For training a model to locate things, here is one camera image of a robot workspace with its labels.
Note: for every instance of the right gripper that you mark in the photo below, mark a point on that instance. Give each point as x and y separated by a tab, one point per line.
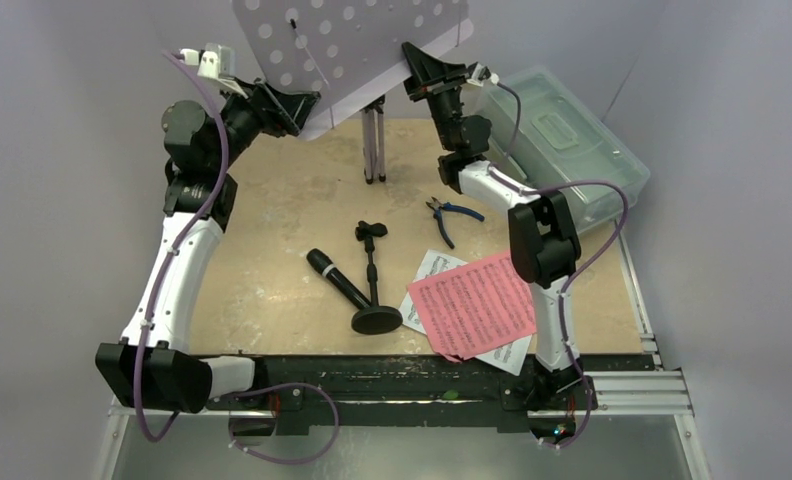
441	83

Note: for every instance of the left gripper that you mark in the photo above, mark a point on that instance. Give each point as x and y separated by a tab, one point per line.
292	109

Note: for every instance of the lilac folding music stand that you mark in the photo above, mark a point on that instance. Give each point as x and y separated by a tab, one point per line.
349	52

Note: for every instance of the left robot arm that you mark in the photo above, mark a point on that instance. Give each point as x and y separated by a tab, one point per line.
150	366

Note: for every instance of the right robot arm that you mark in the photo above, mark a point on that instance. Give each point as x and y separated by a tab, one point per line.
544	244

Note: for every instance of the clear plastic storage box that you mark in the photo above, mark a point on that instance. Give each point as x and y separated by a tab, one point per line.
543	135

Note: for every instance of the black handheld microphone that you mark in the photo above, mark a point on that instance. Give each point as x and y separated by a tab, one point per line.
326	268

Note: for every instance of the black desktop microphone stand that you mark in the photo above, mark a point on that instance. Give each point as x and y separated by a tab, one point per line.
375	319

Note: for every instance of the pink sheet music page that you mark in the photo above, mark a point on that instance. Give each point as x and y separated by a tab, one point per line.
474	308

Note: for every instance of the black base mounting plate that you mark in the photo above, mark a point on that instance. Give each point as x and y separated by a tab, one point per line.
302	391

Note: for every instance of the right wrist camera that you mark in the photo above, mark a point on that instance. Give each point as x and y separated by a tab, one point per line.
480	75

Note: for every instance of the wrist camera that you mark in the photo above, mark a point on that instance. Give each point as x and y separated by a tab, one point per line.
213	61
480	75

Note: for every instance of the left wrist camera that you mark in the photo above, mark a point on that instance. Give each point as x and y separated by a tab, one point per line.
213	61

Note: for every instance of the aluminium rail frame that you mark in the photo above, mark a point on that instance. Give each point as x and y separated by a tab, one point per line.
260	297

